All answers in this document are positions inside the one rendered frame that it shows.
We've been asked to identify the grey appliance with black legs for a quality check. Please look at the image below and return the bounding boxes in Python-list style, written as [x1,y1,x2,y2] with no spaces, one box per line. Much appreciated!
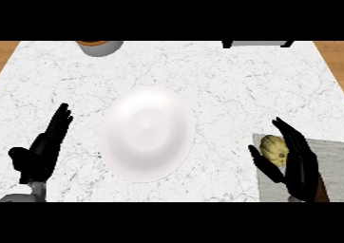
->
[220,41,297,49]

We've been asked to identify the white plate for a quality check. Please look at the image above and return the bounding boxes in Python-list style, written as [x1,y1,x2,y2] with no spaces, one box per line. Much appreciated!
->
[98,84,198,183]

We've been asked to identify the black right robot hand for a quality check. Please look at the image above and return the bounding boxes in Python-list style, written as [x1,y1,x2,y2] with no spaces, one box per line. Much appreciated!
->
[247,117,322,203]

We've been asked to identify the grey pot with brown rim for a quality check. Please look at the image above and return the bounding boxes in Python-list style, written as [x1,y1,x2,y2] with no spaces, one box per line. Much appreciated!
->
[76,41,126,58]

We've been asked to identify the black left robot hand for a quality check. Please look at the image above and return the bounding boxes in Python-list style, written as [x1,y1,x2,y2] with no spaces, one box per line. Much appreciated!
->
[8,103,74,185]

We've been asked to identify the grey placemat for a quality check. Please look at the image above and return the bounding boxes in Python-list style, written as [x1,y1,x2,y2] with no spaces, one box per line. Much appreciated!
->
[251,133,344,203]

